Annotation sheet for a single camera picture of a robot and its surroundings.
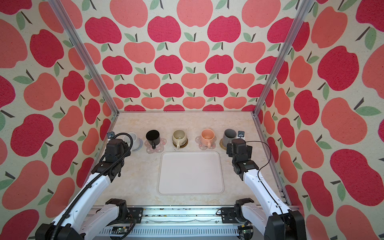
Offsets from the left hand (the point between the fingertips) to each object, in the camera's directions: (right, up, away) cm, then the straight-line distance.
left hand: (122, 146), depth 82 cm
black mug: (+14, +4, +12) cm, 19 cm away
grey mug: (+63, +5, +14) cm, 65 cm away
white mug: (+3, +1, +12) cm, 12 cm away
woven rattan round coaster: (+59, -2, +20) cm, 62 cm away
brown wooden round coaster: (+32, -3, +17) cm, 37 cm away
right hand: (+68, 0, +2) cm, 68 cm away
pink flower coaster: (+16, -4, +19) cm, 25 cm away
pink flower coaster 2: (+43, +1, +22) cm, 48 cm away
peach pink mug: (+49, +3, +22) cm, 54 cm away
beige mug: (+30, +3, +19) cm, 35 cm away
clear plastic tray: (+36, -18, +7) cm, 41 cm away
